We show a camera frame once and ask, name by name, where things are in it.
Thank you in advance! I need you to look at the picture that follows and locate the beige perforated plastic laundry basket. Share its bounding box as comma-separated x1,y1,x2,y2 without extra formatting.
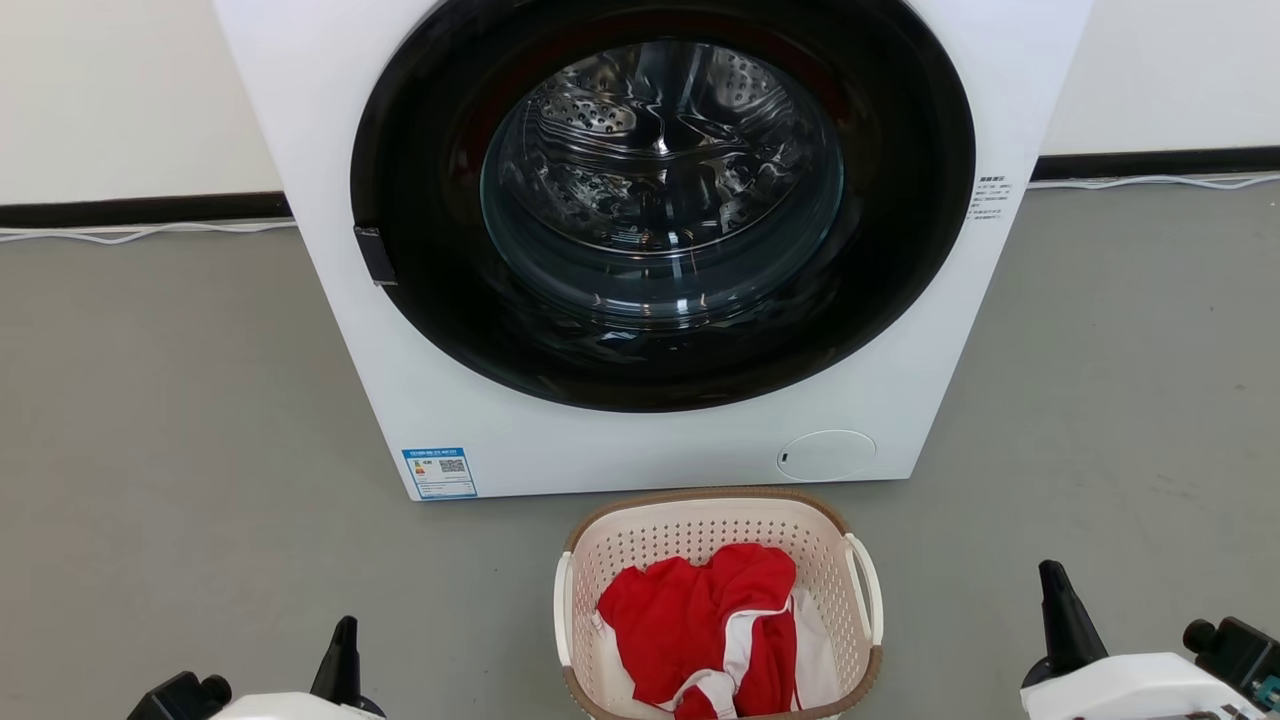
553,487,885,720

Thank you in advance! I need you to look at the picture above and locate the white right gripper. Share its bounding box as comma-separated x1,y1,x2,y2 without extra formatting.
1020,560,1266,720

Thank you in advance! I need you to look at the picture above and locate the white front-load washing machine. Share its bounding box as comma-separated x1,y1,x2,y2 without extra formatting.
213,0,1094,501

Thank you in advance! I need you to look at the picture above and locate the red garment with white trim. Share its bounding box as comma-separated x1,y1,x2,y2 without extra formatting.
597,543,801,720

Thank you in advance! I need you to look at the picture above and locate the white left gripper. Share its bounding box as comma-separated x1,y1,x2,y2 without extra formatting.
208,615,387,720

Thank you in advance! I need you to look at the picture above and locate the blue energy label sticker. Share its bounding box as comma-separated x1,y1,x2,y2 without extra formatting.
402,447,479,500

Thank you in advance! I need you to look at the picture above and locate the thin white cable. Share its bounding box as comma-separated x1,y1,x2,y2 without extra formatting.
1028,173,1280,192
0,220,297,246

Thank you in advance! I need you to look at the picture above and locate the round dark glass washer door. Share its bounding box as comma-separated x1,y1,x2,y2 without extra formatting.
350,0,977,413

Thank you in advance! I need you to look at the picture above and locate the round white filter cover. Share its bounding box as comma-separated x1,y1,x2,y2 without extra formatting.
777,430,878,482

